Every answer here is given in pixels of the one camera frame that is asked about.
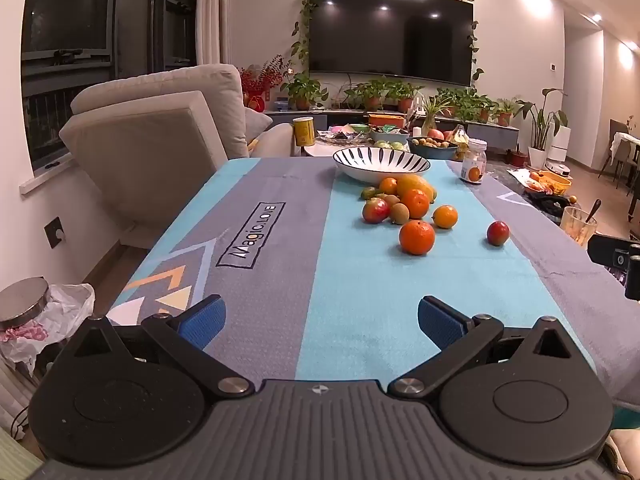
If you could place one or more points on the brown kiwi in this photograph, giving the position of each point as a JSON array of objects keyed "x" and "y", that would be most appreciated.
[
  {"x": 399, "y": 214},
  {"x": 391, "y": 199}
]

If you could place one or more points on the white bowl with dark stripes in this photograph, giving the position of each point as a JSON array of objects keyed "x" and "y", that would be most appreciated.
[{"x": 350, "y": 167}]

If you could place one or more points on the white floor appliance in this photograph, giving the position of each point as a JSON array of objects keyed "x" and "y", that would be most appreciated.
[{"x": 562, "y": 140}]

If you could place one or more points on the small green bowl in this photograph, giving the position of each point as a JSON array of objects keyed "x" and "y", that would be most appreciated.
[{"x": 357, "y": 127}]

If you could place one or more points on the teal bowl of longans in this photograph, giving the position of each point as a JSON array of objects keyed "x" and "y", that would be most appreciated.
[{"x": 432, "y": 150}]

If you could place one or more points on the dining chair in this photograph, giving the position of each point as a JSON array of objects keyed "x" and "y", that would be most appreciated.
[{"x": 617, "y": 145}]

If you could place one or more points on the small floor plant pot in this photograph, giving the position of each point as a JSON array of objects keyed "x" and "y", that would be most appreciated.
[{"x": 517, "y": 157}]

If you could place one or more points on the yellow lemon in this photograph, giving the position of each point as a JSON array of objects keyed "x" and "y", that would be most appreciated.
[{"x": 419, "y": 183}]

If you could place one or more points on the black cloth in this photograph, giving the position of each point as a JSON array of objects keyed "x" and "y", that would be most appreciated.
[{"x": 550, "y": 205}]

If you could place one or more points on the glass jar with orange label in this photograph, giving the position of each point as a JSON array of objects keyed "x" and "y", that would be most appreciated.
[{"x": 473, "y": 160}]

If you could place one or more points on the red flower arrangement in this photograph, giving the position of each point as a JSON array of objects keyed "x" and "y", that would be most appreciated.
[{"x": 260, "y": 77}]

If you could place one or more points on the dark window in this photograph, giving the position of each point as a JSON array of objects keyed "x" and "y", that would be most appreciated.
[{"x": 65, "y": 10}]

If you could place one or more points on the glass vase with plant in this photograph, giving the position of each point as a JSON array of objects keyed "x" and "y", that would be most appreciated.
[{"x": 430, "y": 115}]

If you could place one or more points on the grey pillow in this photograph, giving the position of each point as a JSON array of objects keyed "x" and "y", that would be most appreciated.
[{"x": 257, "y": 122}]

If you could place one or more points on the beige curtain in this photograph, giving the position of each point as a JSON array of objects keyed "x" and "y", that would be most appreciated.
[{"x": 210, "y": 10}]

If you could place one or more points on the beige sofa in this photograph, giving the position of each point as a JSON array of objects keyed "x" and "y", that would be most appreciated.
[{"x": 150, "y": 150}]

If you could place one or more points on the bunch of bananas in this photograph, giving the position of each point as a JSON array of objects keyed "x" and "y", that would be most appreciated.
[{"x": 457, "y": 135}]

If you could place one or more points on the pink apples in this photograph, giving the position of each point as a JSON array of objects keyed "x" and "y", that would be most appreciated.
[{"x": 435, "y": 134}]

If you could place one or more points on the glass plate of candies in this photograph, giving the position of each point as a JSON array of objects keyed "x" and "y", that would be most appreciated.
[{"x": 340, "y": 135}]

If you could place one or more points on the tall plant in white pot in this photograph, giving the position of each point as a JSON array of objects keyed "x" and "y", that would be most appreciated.
[{"x": 542, "y": 120}]

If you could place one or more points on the glass jar with metal lid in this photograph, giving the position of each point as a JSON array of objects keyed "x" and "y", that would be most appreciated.
[{"x": 22, "y": 300}]

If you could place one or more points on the small green mango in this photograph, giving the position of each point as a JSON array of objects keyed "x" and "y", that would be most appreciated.
[{"x": 368, "y": 192}]

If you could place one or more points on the black wall television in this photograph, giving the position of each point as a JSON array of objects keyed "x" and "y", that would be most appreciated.
[{"x": 390, "y": 35}]

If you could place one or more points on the green hanging vine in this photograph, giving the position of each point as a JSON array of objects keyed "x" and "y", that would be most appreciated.
[{"x": 302, "y": 25}]

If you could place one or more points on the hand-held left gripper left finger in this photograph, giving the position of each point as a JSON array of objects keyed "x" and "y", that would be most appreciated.
[{"x": 202, "y": 322}]

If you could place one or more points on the white round coffee table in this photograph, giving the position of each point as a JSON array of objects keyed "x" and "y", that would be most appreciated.
[{"x": 320, "y": 151}]

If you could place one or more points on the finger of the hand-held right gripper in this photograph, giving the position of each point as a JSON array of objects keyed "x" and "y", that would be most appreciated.
[{"x": 607, "y": 250}]

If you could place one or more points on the blue grey printed tablecloth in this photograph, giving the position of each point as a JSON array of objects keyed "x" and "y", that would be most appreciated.
[{"x": 310, "y": 260}]

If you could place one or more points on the orange box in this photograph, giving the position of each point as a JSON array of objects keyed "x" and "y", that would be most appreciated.
[{"x": 386, "y": 120}]

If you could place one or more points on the row of potted plants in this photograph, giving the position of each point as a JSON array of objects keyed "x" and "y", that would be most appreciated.
[{"x": 302, "y": 91}]

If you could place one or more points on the orange plastic basket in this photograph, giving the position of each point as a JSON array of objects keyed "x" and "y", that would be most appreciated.
[{"x": 552, "y": 182}]

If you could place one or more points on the spoon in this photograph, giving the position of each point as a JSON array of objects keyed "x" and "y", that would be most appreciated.
[{"x": 594, "y": 210}]

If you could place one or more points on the white paper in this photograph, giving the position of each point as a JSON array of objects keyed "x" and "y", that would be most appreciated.
[{"x": 520, "y": 175}]

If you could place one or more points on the glass cup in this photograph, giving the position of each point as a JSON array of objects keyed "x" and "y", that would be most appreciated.
[{"x": 577, "y": 227}]

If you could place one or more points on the pack of green apples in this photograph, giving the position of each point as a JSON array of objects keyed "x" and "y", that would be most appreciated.
[{"x": 390, "y": 145}]

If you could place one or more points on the grey television cabinet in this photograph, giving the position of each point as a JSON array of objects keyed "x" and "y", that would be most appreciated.
[{"x": 492, "y": 135}]

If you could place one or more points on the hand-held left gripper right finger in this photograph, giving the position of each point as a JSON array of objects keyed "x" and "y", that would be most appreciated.
[{"x": 440, "y": 322}]

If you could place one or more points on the orange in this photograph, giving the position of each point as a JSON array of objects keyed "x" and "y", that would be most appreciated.
[
  {"x": 416, "y": 202},
  {"x": 445, "y": 216},
  {"x": 388, "y": 185},
  {"x": 416, "y": 236}
]

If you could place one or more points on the white robot vacuum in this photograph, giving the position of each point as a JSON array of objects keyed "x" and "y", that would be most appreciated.
[{"x": 557, "y": 167}]

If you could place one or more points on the wall socket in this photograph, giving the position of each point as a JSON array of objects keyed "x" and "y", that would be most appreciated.
[{"x": 55, "y": 232}]

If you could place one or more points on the red apple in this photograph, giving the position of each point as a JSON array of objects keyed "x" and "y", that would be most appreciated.
[
  {"x": 498, "y": 233},
  {"x": 375, "y": 210}
]

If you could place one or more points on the dark marble round table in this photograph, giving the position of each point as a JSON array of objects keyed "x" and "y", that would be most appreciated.
[{"x": 500, "y": 166}]

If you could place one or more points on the yellow tin can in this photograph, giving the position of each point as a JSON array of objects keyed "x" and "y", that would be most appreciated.
[{"x": 303, "y": 131}]

